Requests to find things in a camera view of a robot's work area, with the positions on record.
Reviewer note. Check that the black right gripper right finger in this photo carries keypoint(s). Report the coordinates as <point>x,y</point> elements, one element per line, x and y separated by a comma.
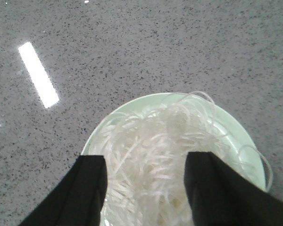
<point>219,196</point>

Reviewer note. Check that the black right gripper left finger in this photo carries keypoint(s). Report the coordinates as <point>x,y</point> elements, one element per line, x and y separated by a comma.
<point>78,198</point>

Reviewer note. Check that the white vermicelli noodle bundle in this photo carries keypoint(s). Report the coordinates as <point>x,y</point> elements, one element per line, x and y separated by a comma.
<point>160,160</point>

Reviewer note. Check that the light green round plate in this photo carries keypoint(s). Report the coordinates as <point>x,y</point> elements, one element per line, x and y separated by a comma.
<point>235,136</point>

